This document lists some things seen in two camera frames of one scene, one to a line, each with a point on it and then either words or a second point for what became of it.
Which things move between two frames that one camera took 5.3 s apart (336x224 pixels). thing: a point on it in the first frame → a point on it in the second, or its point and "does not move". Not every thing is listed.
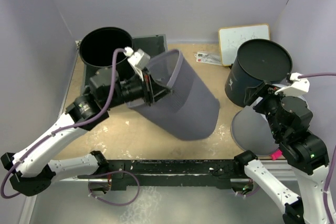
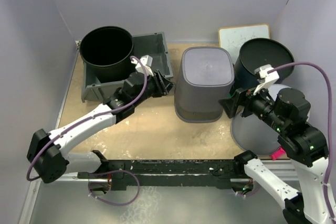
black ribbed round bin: (96, 49) does not move
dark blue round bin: (257, 61) does not move
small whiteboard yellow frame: (231, 38) does not move
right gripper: (251, 93) → (230, 104)
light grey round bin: (251, 132) does not move
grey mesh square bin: (189, 111) → (205, 79)
